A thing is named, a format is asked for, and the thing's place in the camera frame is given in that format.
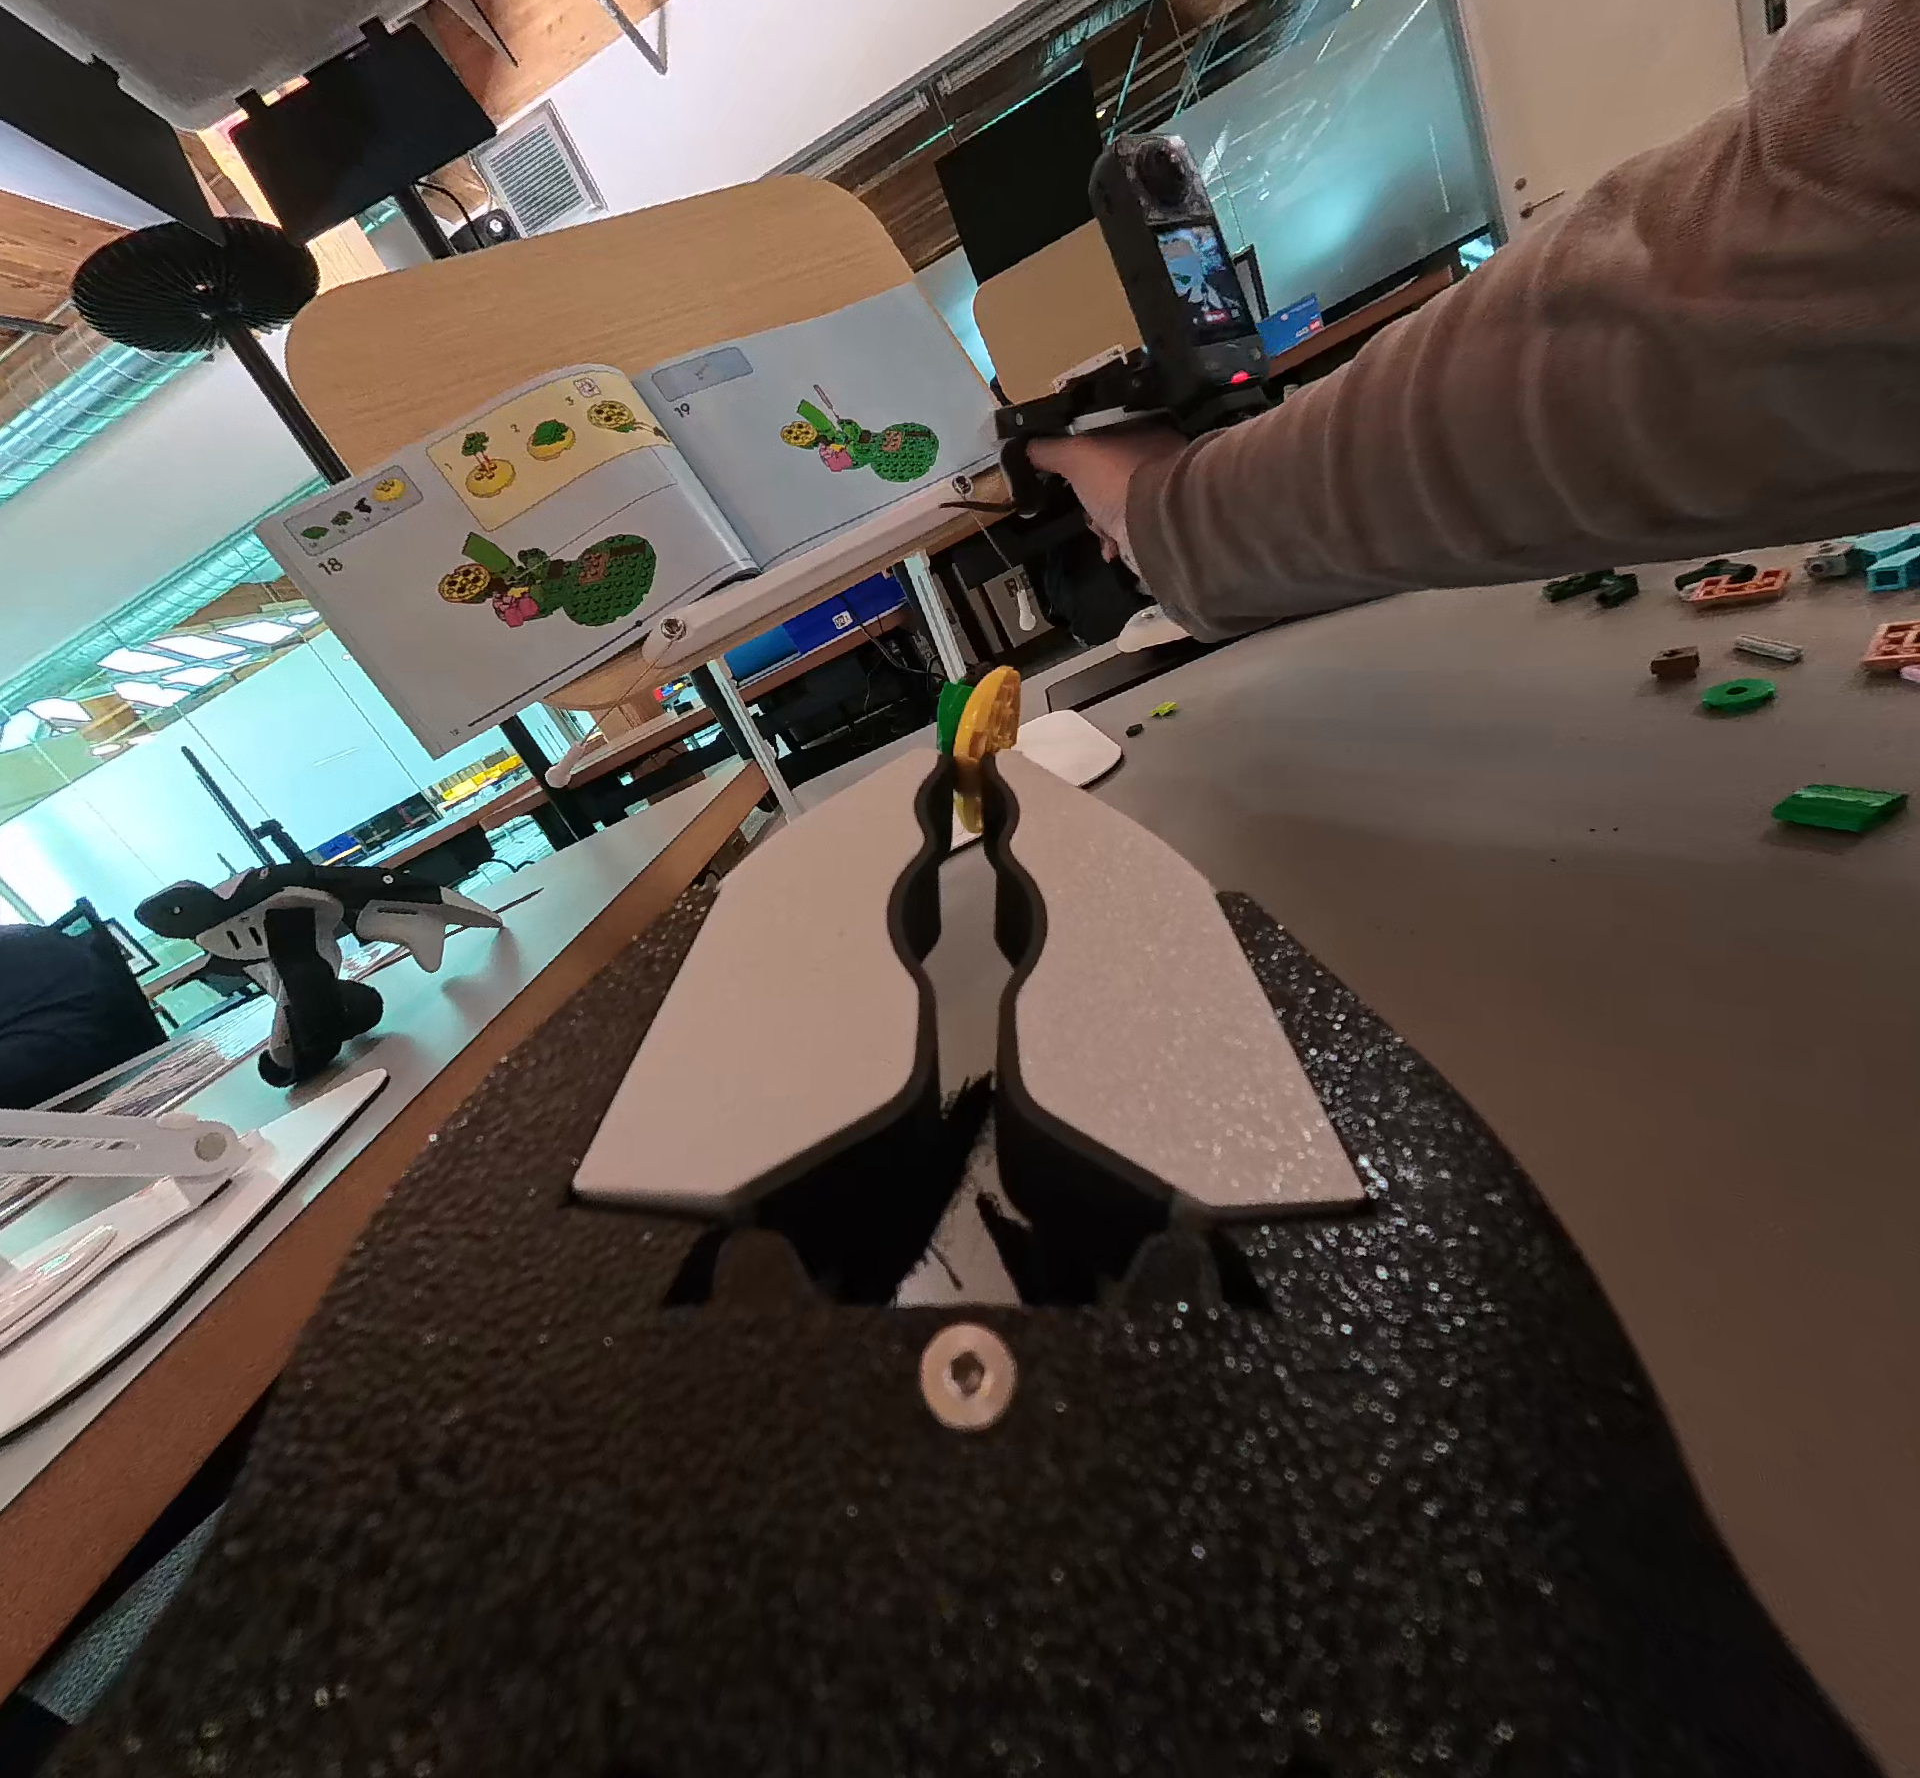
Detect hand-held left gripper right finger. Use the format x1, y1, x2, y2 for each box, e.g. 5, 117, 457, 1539
990, 751, 1371, 1230

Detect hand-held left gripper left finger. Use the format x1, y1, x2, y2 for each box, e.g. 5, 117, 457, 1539
572, 753, 962, 1221

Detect yellow round disc brick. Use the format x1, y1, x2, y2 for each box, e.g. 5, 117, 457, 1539
953, 667, 1024, 837

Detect green smooth tile brick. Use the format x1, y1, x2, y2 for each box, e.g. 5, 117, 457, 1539
1770, 783, 1910, 839

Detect person's right forearm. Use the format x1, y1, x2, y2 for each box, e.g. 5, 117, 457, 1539
1126, 0, 1920, 644

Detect person's right hand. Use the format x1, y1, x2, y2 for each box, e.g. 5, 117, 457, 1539
1033, 432, 1190, 568

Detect black panel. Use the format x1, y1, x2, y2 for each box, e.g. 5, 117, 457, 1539
935, 67, 1104, 288

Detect long wooden table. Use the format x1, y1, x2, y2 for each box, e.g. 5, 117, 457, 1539
1260, 262, 1464, 378

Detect blue storage bin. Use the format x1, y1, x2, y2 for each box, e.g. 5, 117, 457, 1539
743, 577, 910, 679

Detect spare hand-held gripper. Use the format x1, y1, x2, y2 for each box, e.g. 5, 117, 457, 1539
136, 861, 506, 1094

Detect instruction booklet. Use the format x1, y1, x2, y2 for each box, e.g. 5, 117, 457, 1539
258, 284, 1005, 760

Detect vent grille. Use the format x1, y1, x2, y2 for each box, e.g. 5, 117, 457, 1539
471, 104, 608, 235

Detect light blue bricks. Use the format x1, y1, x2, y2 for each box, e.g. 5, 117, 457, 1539
1804, 524, 1920, 595

